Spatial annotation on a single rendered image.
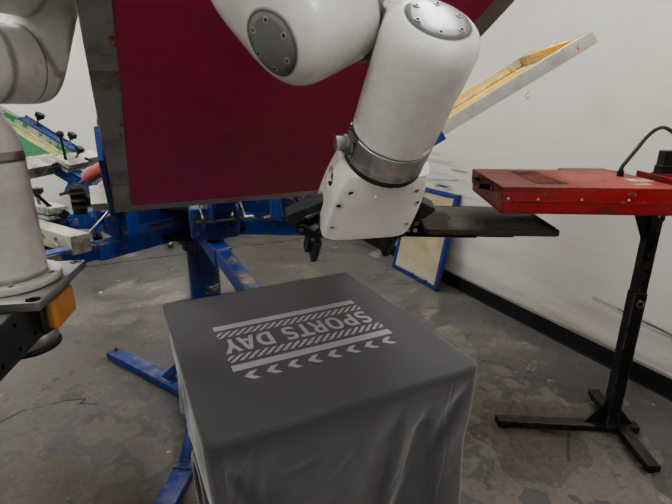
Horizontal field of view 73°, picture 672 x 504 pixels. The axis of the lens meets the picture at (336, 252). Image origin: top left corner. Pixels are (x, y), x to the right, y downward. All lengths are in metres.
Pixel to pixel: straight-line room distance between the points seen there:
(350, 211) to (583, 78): 2.48
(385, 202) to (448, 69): 0.16
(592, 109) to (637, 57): 0.30
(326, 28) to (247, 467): 0.53
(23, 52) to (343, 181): 0.43
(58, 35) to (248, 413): 0.54
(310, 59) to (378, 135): 0.08
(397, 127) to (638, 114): 2.34
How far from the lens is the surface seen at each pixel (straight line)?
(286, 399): 0.69
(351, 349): 0.81
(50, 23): 0.70
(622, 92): 2.72
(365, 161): 0.40
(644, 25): 2.72
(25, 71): 0.69
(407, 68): 0.34
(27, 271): 0.68
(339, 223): 0.46
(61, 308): 0.71
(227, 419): 0.67
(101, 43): 0.69
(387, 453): 0.79
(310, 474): 0.72
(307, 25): 0.34
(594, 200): 1.70
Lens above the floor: 1.35
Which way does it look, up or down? 18 degrees down
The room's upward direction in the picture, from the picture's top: straight up
